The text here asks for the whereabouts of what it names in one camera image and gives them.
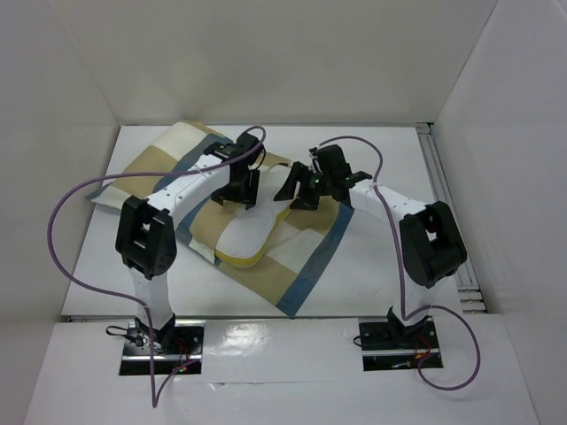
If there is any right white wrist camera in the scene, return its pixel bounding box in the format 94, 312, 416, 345
308, 146, 321, 174

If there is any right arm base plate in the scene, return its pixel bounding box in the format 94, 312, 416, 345
353, 321, 444, 372

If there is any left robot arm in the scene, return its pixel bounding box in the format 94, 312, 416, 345
115, 132, 265, 353

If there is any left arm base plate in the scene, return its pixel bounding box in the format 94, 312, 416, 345
105, 321, 205, 376

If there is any aluminium rail front edge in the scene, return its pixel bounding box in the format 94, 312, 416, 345
61, 313, 444, 323

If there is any white pillow yellow edge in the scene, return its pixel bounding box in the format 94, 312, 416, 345
214, 163, 291, 267

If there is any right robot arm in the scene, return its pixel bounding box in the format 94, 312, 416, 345
274, 144, 467, 347

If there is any blue beige checked pillowcase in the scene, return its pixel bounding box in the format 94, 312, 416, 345
88, 121, 353, 317

